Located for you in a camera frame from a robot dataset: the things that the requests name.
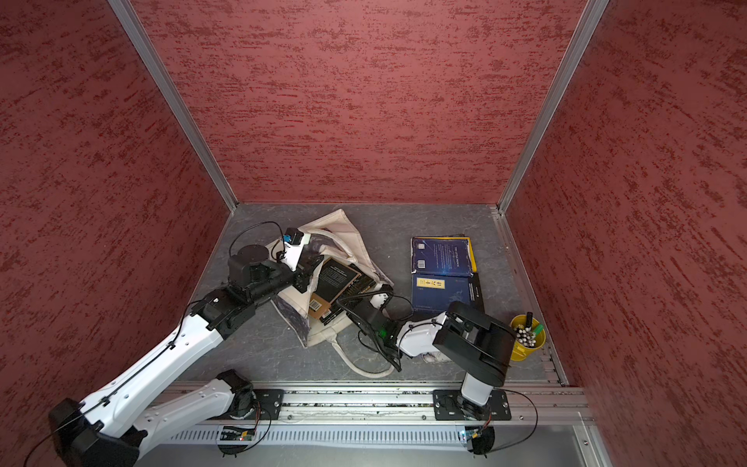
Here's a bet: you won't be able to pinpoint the right circuit board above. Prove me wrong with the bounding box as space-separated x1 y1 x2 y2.
460 426 495 455

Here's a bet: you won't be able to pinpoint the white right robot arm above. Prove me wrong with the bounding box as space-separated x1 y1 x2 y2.
340 292 517 409

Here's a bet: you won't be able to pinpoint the thin black book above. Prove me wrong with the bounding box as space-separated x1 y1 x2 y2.
309 258 362 325

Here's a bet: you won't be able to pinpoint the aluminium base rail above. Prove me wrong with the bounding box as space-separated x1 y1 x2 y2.
140 381 612 466

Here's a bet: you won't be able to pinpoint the aluminium corner post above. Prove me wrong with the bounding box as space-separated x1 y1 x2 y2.
497 0 609 216
108 0 239 213

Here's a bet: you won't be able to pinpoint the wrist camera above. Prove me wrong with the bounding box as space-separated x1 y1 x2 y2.
282 228 310 270
370 293 391 309

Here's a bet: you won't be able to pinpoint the blue Prince book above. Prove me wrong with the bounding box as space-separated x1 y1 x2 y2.
410 237 478 277

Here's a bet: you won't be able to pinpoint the left aluminium corner post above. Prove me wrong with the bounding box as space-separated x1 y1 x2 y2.
108 0 239 213

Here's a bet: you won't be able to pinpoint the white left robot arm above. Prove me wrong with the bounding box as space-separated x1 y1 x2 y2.
49 245 323 466

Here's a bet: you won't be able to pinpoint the black book yellow characters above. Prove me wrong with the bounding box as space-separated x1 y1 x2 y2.
469 272 486 313

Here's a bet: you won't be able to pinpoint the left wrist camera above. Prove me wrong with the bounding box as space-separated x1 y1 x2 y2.
282 228 310 270

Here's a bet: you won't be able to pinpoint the right aluminium corner post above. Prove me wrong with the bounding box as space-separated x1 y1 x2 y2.
497 0 609 216

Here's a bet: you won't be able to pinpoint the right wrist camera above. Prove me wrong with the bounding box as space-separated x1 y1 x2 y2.
370 293 391 309

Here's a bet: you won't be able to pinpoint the yellow pen cup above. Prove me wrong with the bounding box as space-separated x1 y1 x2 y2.
510 313 547 362

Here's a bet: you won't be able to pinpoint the left circuit board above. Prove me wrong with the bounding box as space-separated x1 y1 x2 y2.
218 426 257 445

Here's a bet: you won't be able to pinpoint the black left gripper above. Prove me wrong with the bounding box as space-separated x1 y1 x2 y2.
249 250 324 304

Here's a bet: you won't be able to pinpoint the circuit board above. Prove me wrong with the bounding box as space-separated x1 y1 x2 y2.
460 426 495 455
218 426 257 445

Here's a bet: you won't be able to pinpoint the beige canvas tote bag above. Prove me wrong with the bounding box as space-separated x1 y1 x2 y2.
272 209 394 379

